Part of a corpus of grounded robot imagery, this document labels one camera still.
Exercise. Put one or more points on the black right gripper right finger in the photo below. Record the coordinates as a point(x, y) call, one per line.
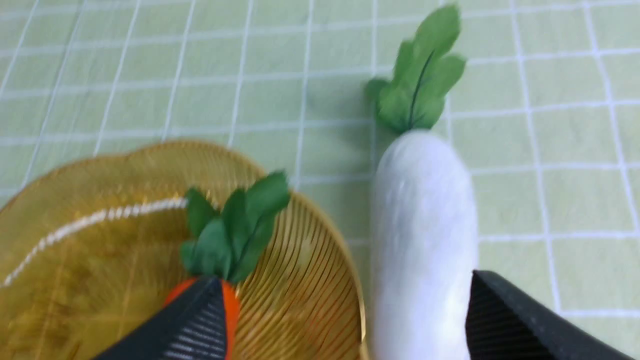
point(505, 323)

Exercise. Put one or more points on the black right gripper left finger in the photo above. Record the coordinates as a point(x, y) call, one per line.
point(185, 325)

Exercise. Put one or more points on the toy carrot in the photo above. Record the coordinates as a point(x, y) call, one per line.
point(225, 245)

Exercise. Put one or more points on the white toy radish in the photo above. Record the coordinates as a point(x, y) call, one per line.
point(424, 221)

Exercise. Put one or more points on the amber ribbed plastic plate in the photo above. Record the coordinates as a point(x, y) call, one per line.
point(90, 251)

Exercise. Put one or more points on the green checkered tablecloth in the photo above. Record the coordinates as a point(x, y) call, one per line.
point(546, 116)

